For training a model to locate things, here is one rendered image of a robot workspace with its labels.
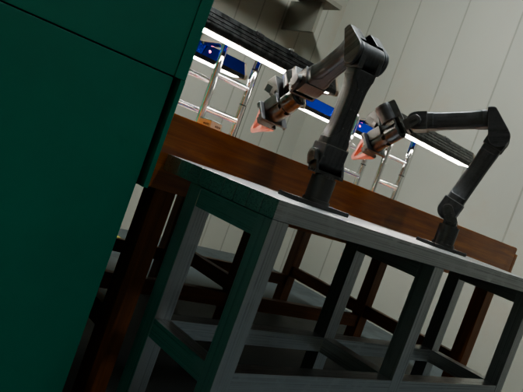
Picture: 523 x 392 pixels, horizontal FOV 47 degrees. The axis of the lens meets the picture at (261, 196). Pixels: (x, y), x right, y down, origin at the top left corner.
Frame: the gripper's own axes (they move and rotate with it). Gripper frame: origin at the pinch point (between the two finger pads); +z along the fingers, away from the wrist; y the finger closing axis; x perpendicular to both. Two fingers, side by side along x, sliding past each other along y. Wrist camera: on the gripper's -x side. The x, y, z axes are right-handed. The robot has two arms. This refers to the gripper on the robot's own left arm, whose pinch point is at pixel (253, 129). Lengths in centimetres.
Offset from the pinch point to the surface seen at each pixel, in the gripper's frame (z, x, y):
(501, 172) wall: 10, -55, -216
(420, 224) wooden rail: -10, 21, -67
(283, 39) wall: 111, -207, -164
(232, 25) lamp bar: -10.3, -27.0, 13.6
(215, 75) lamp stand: 11.3, -27.7, 2.5
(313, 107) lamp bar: 33, -60, -77
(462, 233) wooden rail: -11, 20, -95
